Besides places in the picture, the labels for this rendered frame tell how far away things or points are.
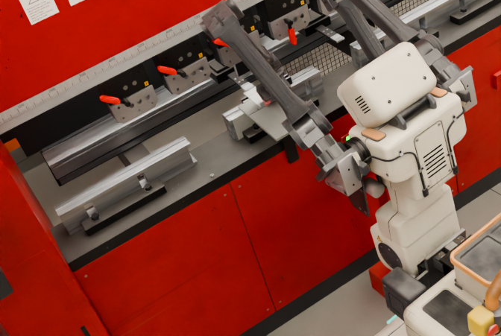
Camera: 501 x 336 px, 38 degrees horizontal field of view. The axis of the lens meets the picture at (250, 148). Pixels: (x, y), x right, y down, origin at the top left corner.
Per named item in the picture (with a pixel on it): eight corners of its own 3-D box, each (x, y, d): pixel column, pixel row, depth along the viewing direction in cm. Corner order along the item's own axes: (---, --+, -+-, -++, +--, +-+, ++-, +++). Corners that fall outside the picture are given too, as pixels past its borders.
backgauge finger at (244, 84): (237, 100, 257) (234, 89, 254) (206, 73, 277) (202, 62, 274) (265, 85, 260) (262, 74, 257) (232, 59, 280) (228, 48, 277)
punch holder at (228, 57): (225, 69, 239) (212, 27, 229) (214, 60, 245) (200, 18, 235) (263, 49, 243) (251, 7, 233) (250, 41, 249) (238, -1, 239)
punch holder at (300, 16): (275, 43, 244) (264, 0, 234) (262, 35, 250) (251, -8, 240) (312, 24, 248) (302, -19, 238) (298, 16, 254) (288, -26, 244)
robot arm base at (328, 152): (325, 172, 183) (360, 147, 187) (306, 147, 184) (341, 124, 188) (317, 182, 191) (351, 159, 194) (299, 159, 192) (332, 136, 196)
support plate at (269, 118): (276, 141, 233) (276, 139, 232) (238, 108, 253) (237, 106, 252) (321, 115, 237) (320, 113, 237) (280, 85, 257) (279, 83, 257)
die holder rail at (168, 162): (70, 235, 240) (58, 216, 235) (65, 226, 245) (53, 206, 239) (197, 163, 253) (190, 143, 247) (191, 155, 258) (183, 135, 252)
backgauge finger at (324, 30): (328, 51, 268) (326, 39, 265) (291, 28, 287) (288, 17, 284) (354, 36, 271) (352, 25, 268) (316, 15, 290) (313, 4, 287)
